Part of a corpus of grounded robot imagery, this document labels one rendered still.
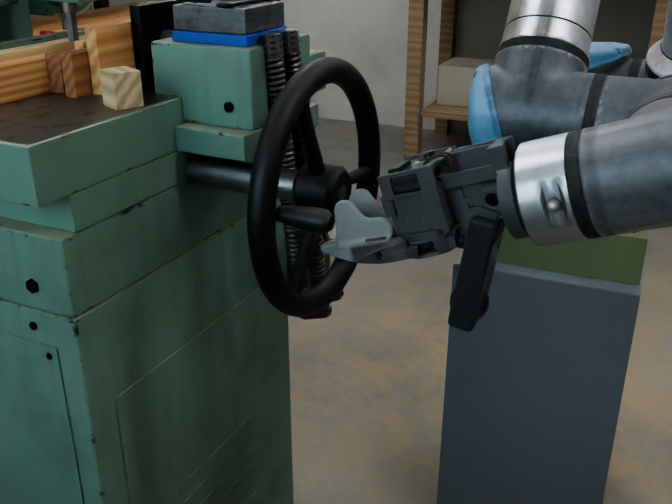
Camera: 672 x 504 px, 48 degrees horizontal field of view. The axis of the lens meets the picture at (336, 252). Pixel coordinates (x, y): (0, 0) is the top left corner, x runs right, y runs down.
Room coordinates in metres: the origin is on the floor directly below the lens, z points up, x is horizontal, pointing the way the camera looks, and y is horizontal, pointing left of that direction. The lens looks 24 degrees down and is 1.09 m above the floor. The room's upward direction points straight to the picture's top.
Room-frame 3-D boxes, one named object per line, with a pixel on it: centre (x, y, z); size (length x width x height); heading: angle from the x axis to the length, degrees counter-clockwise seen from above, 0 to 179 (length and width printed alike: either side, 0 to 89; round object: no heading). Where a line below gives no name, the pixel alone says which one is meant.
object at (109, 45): (0.98, 0.23, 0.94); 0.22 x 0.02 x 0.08; 154
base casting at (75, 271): (1.01, 0.43, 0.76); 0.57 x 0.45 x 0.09; 64
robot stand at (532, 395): (1.25, -0.40, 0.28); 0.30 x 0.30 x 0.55; 67
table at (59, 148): (0.96, 0.20, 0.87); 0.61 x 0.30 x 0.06; 154
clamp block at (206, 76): (0.92, 0.12, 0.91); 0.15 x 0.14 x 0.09; 154
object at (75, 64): (0.98, 0.25, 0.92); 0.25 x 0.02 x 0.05; 154
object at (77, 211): (0.93, 0.27, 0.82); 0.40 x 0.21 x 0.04; 154
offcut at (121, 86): (0.83, 0.23, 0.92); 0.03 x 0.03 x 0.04; 40
